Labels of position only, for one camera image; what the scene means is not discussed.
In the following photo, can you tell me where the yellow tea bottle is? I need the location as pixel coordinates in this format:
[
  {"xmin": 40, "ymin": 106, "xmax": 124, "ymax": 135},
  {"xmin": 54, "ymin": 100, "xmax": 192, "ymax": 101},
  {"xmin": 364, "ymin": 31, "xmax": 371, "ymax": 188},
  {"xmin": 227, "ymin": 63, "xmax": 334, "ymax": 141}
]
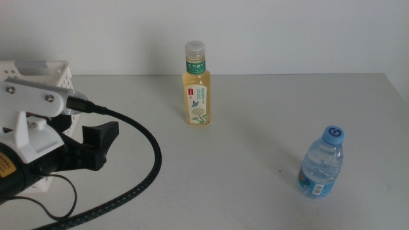
[{"xmin": 181, "ymin": 40, "xmax": 212, "ymax": 126}]

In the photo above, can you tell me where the blue cap water bottle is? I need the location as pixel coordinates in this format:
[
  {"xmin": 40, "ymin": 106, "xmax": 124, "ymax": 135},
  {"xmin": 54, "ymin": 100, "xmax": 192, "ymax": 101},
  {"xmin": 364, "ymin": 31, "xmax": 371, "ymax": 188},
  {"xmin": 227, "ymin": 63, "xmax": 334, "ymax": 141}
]
[{"xmin": 297, "ymin": 125, "xmax": 346, "ymax": 199}]

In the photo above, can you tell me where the white perforated plastic basket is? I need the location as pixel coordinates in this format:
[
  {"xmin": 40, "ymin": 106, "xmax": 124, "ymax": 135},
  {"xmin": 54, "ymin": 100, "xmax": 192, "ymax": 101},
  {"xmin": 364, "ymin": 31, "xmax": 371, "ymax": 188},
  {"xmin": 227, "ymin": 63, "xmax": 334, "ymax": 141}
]
[{"xmin": 0, "ymin": 59, "xmax": 81, "ymax": 194}]

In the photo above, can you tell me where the thin black wire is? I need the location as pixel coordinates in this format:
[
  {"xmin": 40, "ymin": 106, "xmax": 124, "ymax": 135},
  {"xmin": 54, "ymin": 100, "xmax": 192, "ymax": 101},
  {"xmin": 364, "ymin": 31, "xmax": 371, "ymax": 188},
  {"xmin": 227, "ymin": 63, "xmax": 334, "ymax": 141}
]
[{"xmin": 0, "ymin": 174, "xmax": 79, "ymax": 221}]

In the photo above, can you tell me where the thick black camera cable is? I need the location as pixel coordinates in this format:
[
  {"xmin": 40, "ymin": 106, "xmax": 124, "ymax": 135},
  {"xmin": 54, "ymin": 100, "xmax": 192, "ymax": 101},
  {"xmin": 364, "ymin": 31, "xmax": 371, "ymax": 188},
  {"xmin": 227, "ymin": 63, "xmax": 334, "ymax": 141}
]
[{"xmin": 31, "ymin": 95, "xmax": 163, "ymax": 230}]

